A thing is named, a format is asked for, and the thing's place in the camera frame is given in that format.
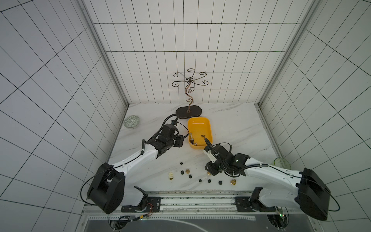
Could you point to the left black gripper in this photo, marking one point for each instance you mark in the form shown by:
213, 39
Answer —
180, 139

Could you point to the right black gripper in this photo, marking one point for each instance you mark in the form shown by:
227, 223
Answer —
214, 152

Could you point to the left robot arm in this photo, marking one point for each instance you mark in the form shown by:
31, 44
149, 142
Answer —
107, 189

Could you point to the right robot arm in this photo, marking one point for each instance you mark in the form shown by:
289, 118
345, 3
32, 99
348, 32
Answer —
303, 190

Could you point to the yellow plastic storage box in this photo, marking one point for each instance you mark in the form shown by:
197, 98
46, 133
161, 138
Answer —
199, 126

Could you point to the metal jewelry stand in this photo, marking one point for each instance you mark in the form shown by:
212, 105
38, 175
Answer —
190, 111

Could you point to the green glass cup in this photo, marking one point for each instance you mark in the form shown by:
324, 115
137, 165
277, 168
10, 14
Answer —
282, 163

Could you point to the aluminium mounting rail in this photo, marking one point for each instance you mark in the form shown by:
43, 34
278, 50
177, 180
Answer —
200, 203

